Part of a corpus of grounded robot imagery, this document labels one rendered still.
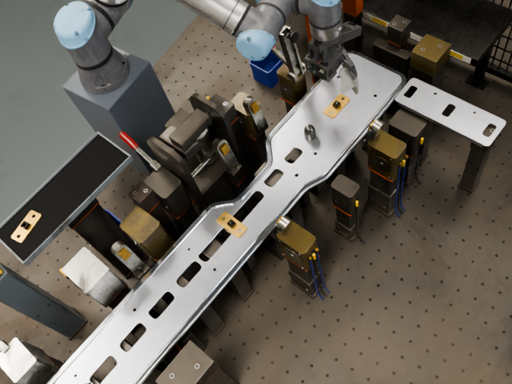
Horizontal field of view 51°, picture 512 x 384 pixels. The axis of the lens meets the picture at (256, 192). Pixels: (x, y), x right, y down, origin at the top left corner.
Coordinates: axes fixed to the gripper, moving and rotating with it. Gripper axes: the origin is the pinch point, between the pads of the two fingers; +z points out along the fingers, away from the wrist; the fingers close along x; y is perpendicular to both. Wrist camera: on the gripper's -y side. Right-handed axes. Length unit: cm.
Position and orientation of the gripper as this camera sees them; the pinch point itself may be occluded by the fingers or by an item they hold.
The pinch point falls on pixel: (335, 80)
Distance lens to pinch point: 151.3
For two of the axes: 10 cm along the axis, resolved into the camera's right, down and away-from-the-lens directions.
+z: 1.7, 4.7, 8.6
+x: 7.5, 5.0, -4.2
